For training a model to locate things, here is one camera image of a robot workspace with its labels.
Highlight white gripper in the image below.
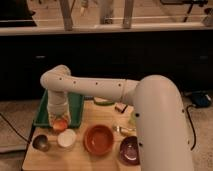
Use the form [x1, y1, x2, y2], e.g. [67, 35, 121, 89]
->
[47, 103, 71, 128]

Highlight red apple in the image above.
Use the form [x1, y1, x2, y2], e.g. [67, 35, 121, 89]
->
[53, 119, 68, 132]

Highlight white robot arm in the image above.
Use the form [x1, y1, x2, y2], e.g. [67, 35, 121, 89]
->
[40, 65, 194, 171]

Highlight metal cup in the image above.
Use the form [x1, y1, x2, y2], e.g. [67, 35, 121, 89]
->
[32, 135, 50, 152]

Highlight green plastic cup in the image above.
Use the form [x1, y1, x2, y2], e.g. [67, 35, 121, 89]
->
[128, 111, 136, 127]

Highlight small white bowl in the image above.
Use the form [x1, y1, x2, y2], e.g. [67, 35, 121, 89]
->
[57, 129, 76, 148]

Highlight green plastic tray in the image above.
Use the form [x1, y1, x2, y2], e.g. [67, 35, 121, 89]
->
[33, 91, 84, 128]

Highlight orange bowl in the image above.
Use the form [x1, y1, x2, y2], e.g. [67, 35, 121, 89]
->
[83, 124, 114, 156]

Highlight gold metal object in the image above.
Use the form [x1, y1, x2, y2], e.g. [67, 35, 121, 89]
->
[112, 125, 135, 136]

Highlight purple bowl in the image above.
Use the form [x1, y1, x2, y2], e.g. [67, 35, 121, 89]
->
[119, 136, 140, 166]

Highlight blue floor device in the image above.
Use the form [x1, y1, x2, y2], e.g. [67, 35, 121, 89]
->
[190, 92, 212, 108]

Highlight black cable left floor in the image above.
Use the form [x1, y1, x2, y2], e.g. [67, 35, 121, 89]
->
[0, 113, 31, 144]

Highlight black cable floor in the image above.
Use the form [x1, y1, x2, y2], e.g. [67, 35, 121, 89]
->
[0, 113, 31, 144]
[185, 104, 198, 152]

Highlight black cable right floor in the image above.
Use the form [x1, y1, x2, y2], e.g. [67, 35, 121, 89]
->
[185, 104, 198, 152]

